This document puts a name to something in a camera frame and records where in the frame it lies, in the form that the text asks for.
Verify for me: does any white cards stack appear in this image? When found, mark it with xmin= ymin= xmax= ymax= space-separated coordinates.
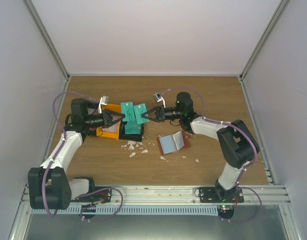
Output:
xmin=101 ymin=123 xmax=120 ymax=134

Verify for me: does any grey slotted cable duct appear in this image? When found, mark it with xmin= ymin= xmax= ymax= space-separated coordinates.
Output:
xmin=30 ymin=204 xmax=219 ymax=216

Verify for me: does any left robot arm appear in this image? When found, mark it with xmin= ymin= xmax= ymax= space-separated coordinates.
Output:
xmin=27 ymin=96 xmax=124 ymax=213

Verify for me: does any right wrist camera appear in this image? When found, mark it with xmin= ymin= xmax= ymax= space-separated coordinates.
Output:
xmin=153 ymin=92 xmax=166 ymax=108

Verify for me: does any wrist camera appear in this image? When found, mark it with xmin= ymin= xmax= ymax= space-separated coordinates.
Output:
xmin=98 ymin=95 xmax=109 ymax=114
xmin=153 ymin=92 xmax=166 ymax=108

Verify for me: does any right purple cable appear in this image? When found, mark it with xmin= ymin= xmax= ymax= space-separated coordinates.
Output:
xmin=163 ymin=86 xmax=264 ymax=223

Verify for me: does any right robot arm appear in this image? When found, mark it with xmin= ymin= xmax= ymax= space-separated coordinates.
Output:
xmin=141 ymin=92 xmax=260 ymax=203

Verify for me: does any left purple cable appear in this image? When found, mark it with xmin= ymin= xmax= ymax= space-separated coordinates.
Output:
xmin=42 ymin=91 xmax=124 ymax=222

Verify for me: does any green credit card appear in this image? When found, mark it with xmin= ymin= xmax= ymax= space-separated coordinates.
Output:
xmin=120 ymin=101 xmax=136 ymax=122
xmin=133 ymin=103 xmax=147 ymax=125

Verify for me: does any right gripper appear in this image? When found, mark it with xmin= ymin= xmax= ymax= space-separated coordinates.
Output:
xmin=142 ymin=105 xmax=184 ymax=123

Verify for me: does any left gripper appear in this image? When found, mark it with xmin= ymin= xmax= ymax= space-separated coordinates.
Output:
xmin=84 ymin=109 xmax=125 ymax=129

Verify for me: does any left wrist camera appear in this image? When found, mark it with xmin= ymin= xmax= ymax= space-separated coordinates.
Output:
xmin=98 ymin=95 xmax=109 ymax=114

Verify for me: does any black bin with green cards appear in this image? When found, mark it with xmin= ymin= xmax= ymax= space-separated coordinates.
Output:
xmin=118 ymin=123 xmax=144 ymax=142

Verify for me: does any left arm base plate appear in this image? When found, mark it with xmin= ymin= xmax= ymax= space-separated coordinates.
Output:
xmin=76 ymin=186 xmax=112 ymax=205

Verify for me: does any purple cable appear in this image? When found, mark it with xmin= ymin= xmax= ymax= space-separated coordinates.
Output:
xmin=163 ymin=86 xmax=264 ymax=223
xmin=42 ymin=91 xmax=124 ymax=222

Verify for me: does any yellow plastic bin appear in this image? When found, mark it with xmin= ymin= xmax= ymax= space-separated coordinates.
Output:
xmin=95 ymin=102 xmax=123 ymax=140

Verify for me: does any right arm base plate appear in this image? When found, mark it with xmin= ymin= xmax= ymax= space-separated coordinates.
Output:
xmin=193 ymin=186 xmax=245 ymax=204

